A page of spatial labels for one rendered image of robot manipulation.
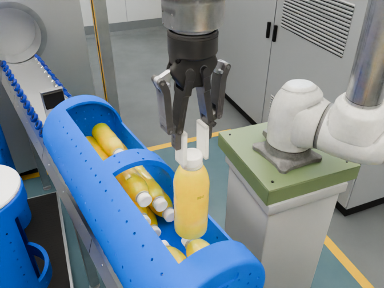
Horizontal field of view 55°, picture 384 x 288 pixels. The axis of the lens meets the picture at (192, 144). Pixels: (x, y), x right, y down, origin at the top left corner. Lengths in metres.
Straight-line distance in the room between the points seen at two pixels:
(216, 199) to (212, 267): 1.94
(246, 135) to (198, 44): 0.94
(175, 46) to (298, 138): 0.76
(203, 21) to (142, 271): 0.54
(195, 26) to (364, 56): 0.63
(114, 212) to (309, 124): 0.64
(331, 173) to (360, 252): 1.31
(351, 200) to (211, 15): 2.25
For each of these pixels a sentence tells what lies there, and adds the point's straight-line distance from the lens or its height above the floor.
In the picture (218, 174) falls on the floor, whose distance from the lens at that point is 2.91.
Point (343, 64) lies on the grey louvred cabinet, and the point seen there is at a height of 0.98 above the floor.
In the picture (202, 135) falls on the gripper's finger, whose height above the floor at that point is 1.49.
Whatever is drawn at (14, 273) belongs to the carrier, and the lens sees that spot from 1.49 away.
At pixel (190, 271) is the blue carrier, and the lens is 0.77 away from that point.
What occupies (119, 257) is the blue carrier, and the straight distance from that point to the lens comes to 0.91.
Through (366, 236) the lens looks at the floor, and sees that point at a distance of 2.70.
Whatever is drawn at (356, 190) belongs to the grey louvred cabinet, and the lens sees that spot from 2.62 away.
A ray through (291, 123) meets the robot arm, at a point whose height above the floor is 1.23.
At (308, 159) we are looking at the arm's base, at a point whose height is 1.08.
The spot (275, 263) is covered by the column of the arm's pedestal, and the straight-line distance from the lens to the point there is 1.53.
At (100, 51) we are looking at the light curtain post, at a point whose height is 1.16.
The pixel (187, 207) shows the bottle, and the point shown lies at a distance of 0.70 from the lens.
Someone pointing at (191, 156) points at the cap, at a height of 1.46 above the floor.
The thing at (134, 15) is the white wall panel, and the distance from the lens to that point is 6.02.
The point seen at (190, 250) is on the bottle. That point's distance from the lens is 0.94.
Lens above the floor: 1.85
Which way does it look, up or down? 35 degrees down
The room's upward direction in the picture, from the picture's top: straight up
